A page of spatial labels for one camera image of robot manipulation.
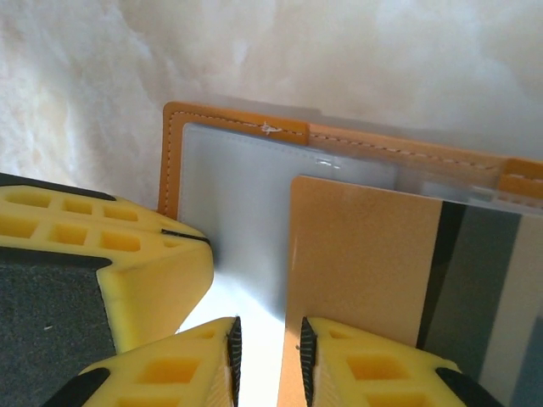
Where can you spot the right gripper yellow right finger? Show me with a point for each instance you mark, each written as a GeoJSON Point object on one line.
{"type": "Point", "coordinates": [382, 373]}

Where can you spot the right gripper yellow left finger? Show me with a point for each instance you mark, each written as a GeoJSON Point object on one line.
{"type": "Point", "coordinates": [178, 373]}

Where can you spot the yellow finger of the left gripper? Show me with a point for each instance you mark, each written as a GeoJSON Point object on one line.
{"type": "Point", "coordinates": [85, 207]}
{"type": "Point", "coordinates": [148, 288]}

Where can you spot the gold credit card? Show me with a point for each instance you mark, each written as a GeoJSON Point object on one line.
{"type": "Point", "coordinates": [360, 254]}

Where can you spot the orange leather card holder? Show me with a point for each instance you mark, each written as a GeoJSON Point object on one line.
{"type": "Point", "coordinates": [237, 191]}

